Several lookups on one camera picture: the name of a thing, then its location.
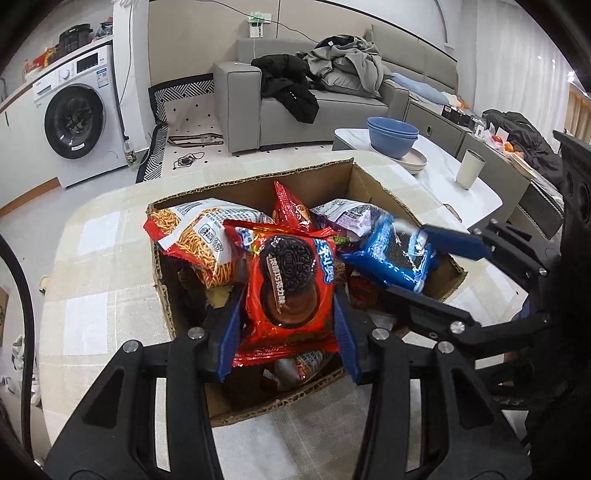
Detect purple silver snack bag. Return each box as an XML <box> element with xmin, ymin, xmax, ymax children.
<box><xmin>311</xmin><ymin>199</ymin><xmax>393</xmax><ymax>241</ymax></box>

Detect red oreo cookie pack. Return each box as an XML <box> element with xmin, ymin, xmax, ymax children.
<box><xmin>223</xmin><ymin>220</ymin><xmax>338</xmax><ymax>367</ymax></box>

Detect dark jacket on bench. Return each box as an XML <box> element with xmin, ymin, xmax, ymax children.
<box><xmin>482</xmin><ymin>109</ymin><xmax>563</xmax><ymax>190</ymax></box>

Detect grey sofa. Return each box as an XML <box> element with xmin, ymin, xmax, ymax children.
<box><xmin>212</xmin><ymin>23</ymin><xmax>459</xmax><ymax>154</ymax></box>

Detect red white noodle snack bag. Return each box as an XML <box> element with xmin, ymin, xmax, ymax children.
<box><xmin>143</xmin><ymin>198</ymin><xmax>273</xmax><ymax>289</ymax></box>

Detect blue oreo cookie pack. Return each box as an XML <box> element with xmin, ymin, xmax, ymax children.
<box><xmin>341</xmin><ymin>214</ymin><xmax>436</xmax><ymax>294</ymax></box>

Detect white green sneaker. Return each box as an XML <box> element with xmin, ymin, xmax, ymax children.
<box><xmin>1</xmin><ymin>334</ymin><xmax>41</xmax><ymax>407</ymax></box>

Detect beige plates stack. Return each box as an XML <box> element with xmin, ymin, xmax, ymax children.
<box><xmin>396</xmin><ymin>148</ymin><xmax>427</xmax><ymax>175</ymax></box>

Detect white marble coffee table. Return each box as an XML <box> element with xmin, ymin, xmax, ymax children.
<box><xmin>334</xmin><ymin>129</ymin><xmax>503</xmax><ymax>231</ymax></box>

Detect grey clothes pile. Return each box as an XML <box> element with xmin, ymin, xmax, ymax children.
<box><xmin>301</xmin><ymin>35</ymin><xmax>391</xmax><ymax>99</ymax></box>

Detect white front-load washing machine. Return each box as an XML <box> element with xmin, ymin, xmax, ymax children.
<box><xmin>32</xmin><ymin>42</ymin><xmax>127</xmax><ymax>188</ymax></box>

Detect blue stacked bowls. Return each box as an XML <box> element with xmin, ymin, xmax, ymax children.
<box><xmin>367</xmin><ymin>117</ymin><xmax>419</xmax><ymax>159</ymax></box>

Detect light blue pillow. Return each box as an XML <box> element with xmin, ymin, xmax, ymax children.
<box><xmin>391</xmin><ymin>73</ymin><xmax>450</xmax><ymax>105</ymax></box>

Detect white curtain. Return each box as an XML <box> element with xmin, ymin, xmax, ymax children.
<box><xmin>474</xmin><ymin>1</ymin><xmax>571</xmax><ymax>132</ymax></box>

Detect black patterned playpen fence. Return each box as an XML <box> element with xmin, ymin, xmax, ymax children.
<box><xmin>135</xmin><ymin>73</ymin><xmax>214</xmax><ymax>184</ymax></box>

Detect brown SF cardboard box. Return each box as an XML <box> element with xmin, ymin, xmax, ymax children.
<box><xmin>143</xmin><ymin>158</ymin><xmax>465</xmax><ymax>426</ymax></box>

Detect white cup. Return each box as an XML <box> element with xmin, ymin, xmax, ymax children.
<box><xmin>456</xmin><ymin>149</ymin><xmax>486</xmax><ymax>190</ymax></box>

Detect black jacket on sofa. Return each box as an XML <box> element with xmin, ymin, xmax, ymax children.
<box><xmin>250</xmin><ymin>54</ymin><xmax>320</xmax><ymax>124</ymax></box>

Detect red cone snack bag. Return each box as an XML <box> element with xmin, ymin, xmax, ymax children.
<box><xmin>273</xmin><ymin>181</ymin><xmax>315</xmax><ymax>232</ymax></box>

